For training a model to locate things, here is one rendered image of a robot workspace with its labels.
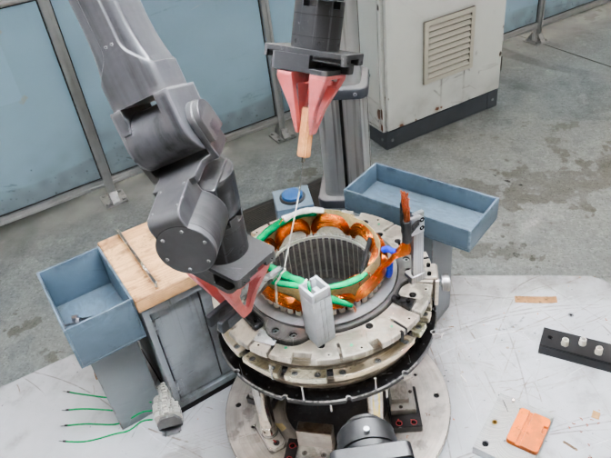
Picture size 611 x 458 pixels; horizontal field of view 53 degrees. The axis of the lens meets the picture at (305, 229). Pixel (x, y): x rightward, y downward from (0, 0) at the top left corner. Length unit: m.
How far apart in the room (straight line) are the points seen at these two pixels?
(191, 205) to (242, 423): 0.60
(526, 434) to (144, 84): 0.79
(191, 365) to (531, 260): 1.79
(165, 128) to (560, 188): 2.62
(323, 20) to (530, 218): 2.23
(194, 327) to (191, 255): 0.50
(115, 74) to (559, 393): 0.89
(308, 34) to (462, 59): 2.72
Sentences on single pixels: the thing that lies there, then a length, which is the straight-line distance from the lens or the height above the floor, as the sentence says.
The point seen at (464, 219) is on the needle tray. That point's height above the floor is 1.03.
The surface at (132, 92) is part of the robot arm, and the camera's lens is 0.59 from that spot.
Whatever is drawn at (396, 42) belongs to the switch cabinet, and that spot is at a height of 0.58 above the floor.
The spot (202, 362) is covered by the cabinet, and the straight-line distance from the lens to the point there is 1.12.
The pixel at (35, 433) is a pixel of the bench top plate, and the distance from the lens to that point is 1.26.
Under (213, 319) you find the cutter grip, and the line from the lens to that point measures 0.74.
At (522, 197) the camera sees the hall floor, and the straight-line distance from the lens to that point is 2.98.
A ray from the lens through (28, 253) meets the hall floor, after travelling 3.15.
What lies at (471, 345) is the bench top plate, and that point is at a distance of 1.21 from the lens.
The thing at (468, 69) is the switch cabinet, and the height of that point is 0.30.
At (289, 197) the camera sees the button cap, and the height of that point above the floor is 1.04.
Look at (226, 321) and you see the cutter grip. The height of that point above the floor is 1.18.
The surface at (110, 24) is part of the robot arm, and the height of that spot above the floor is 1.52.
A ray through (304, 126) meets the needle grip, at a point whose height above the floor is 1.34.
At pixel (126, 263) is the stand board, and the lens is 1.05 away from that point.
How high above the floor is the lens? 1.68
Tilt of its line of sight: 37 degrees down
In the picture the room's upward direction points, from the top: 8 degrees counter-clockwise
